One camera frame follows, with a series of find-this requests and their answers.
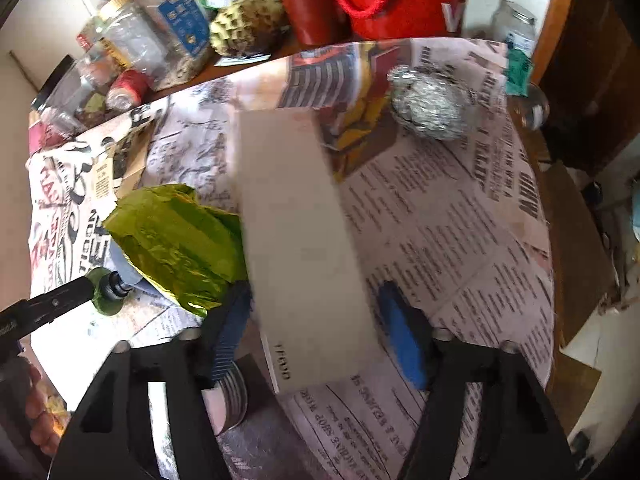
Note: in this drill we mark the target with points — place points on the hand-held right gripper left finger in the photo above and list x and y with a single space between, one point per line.
227 335

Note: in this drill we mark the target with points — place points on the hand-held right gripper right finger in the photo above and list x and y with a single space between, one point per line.
400 330

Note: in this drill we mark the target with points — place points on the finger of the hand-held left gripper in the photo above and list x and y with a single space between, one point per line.
65 297

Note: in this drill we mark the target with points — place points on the green foil wrapper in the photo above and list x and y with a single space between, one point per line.
175 245

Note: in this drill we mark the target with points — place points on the white cardboard box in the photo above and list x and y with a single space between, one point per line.
300 240

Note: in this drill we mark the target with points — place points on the small brown cardboard box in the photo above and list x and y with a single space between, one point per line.
131 165

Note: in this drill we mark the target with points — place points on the person's left hand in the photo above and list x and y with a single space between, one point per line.
45 410

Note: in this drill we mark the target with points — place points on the silver tin can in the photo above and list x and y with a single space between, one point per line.
232 395

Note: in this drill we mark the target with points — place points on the newspaper print tablecloth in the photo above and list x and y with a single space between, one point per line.
450 240

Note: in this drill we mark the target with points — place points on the pink and brown bag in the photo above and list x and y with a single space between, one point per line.
39 140

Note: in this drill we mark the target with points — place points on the flat cardboard sheet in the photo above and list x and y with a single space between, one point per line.
575 250

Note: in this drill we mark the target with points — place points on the clear jar with black lid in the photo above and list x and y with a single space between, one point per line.
65 105

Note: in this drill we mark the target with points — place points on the small red-capped spice jar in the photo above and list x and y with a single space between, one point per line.
130 84

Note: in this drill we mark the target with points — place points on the aluminium foil ball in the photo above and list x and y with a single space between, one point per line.
432 105

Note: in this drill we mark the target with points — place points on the small drinking glass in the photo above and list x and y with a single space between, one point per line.
535 107

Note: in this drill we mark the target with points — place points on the clear jar with gold lid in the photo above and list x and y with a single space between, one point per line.
150 35

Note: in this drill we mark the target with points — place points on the green packet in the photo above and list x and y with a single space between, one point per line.
519 70

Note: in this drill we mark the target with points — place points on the custard apple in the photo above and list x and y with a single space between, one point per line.
245 27

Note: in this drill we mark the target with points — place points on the empty glass jar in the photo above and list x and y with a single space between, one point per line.
515 27

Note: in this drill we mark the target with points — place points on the red sauce bottle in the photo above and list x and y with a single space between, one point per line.
310 5

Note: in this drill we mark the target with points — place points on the brown wooden cabinet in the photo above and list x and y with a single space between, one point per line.
590 50

